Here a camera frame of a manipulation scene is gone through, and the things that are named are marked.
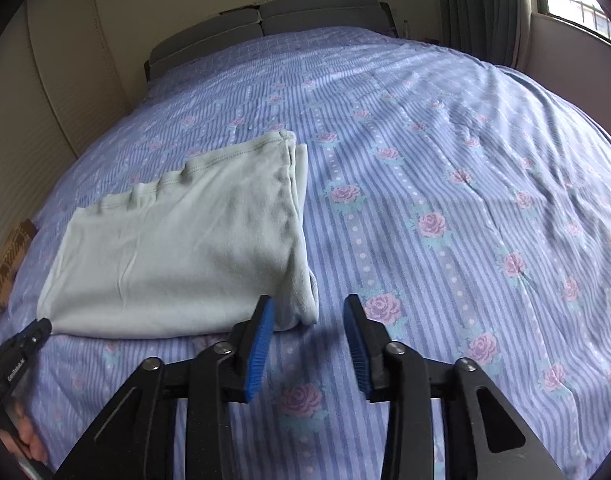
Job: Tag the grey-green curtain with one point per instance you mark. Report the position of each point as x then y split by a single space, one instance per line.
478 5

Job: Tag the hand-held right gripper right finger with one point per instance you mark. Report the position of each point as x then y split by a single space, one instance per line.
358 350

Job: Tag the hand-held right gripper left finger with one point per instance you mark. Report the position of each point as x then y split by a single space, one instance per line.
258 355

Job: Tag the grey headboard cushion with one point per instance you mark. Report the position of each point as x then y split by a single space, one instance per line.
325 12
205 42

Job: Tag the white slatted wardrobe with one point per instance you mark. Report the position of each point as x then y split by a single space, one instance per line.
45 85

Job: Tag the person's left hand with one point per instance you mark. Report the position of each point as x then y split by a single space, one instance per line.
28 440

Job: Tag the blue striped floral blanket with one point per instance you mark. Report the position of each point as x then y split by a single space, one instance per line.
435 185

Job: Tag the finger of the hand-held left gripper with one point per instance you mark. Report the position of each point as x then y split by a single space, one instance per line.
35 332

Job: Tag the light green long-sleeve shirt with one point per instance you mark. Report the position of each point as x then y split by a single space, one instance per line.
185 250

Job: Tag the brown plaid folded cloth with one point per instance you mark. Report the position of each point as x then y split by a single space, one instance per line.
8 260

